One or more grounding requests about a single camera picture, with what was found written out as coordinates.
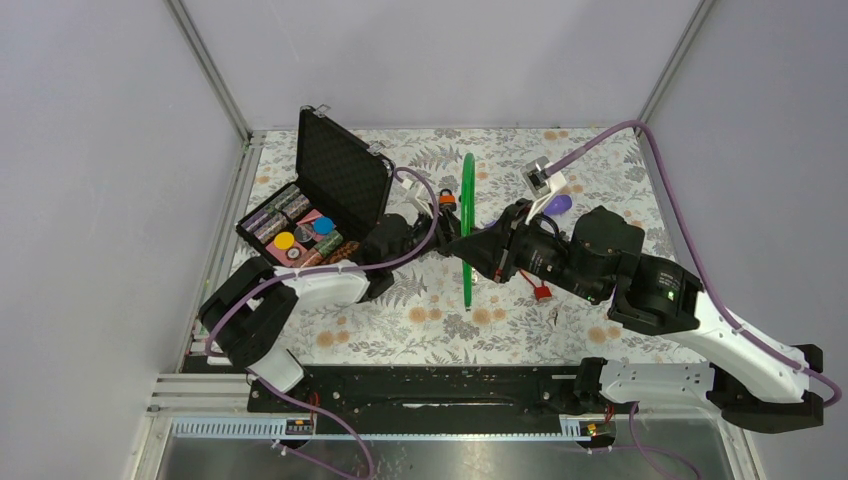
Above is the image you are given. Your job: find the orange black padlock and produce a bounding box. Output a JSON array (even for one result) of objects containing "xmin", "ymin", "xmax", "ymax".
[{"xmin": 438, "ymin": 189, "xmax": 458, "ymax": 213}]

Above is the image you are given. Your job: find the green cable lock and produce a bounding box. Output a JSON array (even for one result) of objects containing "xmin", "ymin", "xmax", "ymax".
[{"xmin": 460, "ymin": 153, "xmax": 476, "ymax": 312}]

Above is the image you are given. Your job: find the red cable with plug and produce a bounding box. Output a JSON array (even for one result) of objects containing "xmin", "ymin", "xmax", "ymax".
[{"xmin": 517, "ymin": 268, "xmax": 555, "ymax": 305}]

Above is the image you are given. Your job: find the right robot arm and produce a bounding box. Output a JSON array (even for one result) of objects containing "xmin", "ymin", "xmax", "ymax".
[{"xmin": 439, "ymin": 199, "xmax": 824, "ymax": 434}]

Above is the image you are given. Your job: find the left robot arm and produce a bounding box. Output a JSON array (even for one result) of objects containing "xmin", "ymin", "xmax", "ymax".
[{"xmin": 198, "ymin": 212, "xmax": 460, "ymax": 411}]

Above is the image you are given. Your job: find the black poker chip case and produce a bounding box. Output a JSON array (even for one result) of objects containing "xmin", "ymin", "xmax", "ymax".
[{"xmin": 235, "ymin": 106, "xmax": 395, "ymax": 267}]

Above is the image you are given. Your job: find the blue round chip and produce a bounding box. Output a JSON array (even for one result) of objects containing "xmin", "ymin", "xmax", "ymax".
[{"xmin": 312, "ymin": 216, "xmax": 335, "ymax": 236}]

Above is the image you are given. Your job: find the yellow round chip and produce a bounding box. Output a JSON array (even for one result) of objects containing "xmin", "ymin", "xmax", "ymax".
[{"xmin": 273, "ymin": 231, "xmax": 296, "ymax": 251}]

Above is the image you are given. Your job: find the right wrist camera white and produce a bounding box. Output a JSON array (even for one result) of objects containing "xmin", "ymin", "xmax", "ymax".
[{"xmin": 520, "ymin": 156, "xmax": 567, "ymax": 224}]

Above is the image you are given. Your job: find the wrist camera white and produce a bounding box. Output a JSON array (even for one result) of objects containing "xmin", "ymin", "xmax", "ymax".
[
  {"xmin": 520, "ymin": 156, "xmax": 567, "ymax": 224},
  {"xmin": 400, "ymin": 178, "xmax": 432, "ymax": 217}
]

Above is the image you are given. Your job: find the purple cylindrical handle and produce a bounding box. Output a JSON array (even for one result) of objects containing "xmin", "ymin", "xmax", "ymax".
[{"xmin": 543, "ymin": 194, "xmax": 573, "ymax": 217}]

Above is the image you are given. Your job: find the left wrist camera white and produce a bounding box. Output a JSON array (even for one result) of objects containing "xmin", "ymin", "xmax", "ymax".
[{"xmin": 400, "ymin": 178, "xmax": 432, "ymax": 217}]

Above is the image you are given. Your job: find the black mounting base plate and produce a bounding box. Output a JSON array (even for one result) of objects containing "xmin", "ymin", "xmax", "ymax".
[{"xmin": 182, "ymin": 354, "xmax": 709, "ymax": 437}]

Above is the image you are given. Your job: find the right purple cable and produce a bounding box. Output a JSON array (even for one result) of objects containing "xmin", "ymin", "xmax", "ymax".
[{"xmin": 543, "ymin": 119, "xmax": 844, "ymax": 478}]

